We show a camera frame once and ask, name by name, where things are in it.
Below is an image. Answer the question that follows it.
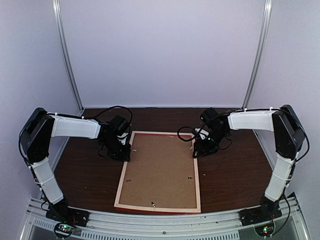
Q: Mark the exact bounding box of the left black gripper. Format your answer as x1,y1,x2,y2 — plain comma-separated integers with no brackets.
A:
101,136,132,162

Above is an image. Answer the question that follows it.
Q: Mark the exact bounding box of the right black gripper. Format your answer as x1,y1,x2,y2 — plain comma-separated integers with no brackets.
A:
193,128,229,158

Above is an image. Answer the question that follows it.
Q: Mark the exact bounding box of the brown backing board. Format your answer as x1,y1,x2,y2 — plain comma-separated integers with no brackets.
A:
118,133,198,209

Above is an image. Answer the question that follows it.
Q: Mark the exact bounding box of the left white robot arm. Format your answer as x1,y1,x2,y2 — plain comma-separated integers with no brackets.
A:
18,107,133,222

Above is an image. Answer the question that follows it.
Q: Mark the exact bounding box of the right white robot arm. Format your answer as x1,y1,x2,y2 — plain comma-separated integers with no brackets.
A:
192,104,307,221

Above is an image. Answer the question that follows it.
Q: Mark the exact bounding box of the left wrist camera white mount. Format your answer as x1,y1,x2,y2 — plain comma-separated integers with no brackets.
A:
116,132,130,145

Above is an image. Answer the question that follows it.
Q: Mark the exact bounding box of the right black cable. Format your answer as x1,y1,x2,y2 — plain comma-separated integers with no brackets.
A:
177,126,233,151

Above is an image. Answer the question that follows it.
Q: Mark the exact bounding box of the black cable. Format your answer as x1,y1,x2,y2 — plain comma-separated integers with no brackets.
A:
94,105,134,158
177,126,233,151

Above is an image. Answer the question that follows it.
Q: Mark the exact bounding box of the left black cable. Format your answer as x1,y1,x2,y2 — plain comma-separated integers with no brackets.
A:
94,105,134,158

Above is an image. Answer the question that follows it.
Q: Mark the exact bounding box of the aluminium front rail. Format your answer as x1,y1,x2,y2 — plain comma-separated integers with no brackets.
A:
18,205,311,240

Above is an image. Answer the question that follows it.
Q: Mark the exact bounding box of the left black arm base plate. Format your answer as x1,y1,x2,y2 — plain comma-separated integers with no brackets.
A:
45,207,90,227

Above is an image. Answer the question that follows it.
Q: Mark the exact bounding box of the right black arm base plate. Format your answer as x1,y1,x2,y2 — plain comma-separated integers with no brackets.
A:
239,206,283,226

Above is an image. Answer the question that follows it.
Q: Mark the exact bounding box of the right aluminium corner post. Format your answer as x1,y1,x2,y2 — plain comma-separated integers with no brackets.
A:
242,0,273,109

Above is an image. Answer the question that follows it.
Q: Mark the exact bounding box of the aluminium corner post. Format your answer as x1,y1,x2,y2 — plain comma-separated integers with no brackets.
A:
52,0,85,112
242,0,273,109

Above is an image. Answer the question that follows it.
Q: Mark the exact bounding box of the left aluminium corner post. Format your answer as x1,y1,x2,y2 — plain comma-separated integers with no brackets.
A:
52,0,85,112

